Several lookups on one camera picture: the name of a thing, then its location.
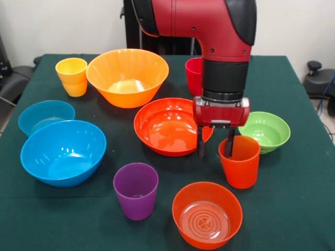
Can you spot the green plastic bowl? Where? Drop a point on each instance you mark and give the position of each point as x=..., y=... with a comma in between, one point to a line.
x=272, y=130

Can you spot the purple plastic cup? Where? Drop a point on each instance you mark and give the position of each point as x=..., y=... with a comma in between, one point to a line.
x=136, y=198

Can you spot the large orange plastic bowl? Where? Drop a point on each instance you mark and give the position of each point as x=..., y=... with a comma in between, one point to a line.
x=127, y=78

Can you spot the wide orange-red shallow bowl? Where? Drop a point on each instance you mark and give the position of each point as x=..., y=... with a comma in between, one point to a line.
x=162, y=130

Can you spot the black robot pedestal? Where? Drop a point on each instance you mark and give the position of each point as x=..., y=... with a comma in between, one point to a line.
x=167, y=45

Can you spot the yellow plastic cup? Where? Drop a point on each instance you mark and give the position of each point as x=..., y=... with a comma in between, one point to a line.
x=73, y=81

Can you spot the magenta-red plastic cup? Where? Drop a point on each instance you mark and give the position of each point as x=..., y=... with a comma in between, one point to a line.
x=193, y=78

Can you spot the large blue plastic bowl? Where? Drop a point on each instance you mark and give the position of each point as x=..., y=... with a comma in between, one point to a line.
x=62, y=154

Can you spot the orange-red plastic cup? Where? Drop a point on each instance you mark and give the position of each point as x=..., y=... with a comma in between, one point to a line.
x=240, y=172

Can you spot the small orange-red ringed bowl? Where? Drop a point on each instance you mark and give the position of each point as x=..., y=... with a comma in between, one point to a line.
x=206, y=198

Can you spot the black rounded floor base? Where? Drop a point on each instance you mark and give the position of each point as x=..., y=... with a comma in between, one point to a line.
x=15, y=78
x=318, y=81

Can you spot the dark green table cloth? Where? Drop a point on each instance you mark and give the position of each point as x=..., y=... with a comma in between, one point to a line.
x=288, y=196

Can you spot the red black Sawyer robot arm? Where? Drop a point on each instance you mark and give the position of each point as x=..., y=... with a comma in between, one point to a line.
x=204, y=21

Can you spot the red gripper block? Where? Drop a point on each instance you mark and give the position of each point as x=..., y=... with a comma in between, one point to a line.
x=221, y=116

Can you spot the small blue plastic bowl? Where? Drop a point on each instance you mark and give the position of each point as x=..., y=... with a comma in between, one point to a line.
x=34, y=115

